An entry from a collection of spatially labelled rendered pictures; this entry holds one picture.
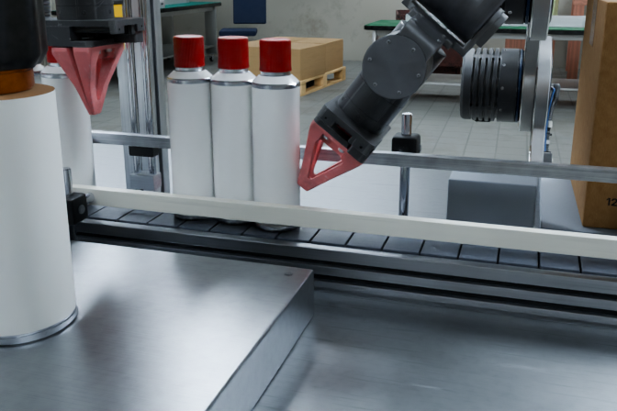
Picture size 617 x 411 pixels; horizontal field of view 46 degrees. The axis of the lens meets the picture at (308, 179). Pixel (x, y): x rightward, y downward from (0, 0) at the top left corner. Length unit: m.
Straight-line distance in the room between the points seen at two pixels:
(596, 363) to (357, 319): 0.21
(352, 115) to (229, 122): 0.14
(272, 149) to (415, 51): 0.20
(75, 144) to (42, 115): 0.33
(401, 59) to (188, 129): 0.27
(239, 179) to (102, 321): 0.25
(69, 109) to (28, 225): 0.33
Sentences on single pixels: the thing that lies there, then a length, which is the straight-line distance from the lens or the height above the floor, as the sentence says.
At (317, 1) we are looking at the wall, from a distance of 9.72.
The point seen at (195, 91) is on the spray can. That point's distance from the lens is 0.80.
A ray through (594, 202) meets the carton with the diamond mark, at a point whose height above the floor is 0.88.
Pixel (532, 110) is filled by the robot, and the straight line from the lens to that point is 1.76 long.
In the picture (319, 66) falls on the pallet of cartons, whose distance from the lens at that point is 7.26.
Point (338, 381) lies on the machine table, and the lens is 0.62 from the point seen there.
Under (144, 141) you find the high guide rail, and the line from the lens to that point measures 0.90.
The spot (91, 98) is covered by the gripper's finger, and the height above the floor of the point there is 1.03.
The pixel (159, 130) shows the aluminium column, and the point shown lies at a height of 0.94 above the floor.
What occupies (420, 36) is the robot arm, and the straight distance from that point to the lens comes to 0.64.
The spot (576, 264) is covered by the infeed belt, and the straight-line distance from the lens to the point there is 0.75.
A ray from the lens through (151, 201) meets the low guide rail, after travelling 0.82.
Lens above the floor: 1.15
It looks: 16 degrees down
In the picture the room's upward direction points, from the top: straight up
